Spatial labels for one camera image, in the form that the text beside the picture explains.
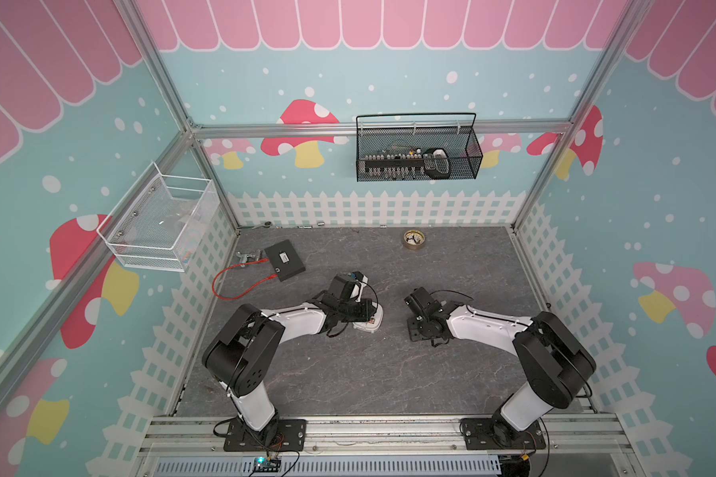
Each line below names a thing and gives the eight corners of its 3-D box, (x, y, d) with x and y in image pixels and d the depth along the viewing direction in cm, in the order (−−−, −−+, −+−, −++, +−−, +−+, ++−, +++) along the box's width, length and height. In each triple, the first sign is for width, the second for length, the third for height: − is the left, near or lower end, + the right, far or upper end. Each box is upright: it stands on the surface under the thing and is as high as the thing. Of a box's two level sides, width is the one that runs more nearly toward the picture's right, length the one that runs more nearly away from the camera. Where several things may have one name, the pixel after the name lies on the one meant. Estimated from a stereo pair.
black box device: (280, 282, 106) (279, 278, 104) (266, 253, 115) (264, 248, 113) (306, 271, 110) (304, 266, 108) (290, 243, 118) (288, 238, 116)
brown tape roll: (404, 249, 117) (404, 245, 115) (402, 234, 122) (403, 230, 120) (425, 249, 117) (426, 245, 115) (422, 234, 122) (423, 230, 120)
